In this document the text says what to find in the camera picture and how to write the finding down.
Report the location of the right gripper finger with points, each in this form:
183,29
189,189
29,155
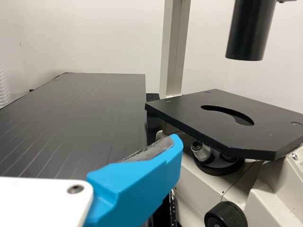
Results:
137,184

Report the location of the incubator door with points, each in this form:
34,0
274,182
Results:
3,85

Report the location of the black platform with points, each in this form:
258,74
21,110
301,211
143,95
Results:
71,118

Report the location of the cream microscope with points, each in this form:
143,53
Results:
236,189

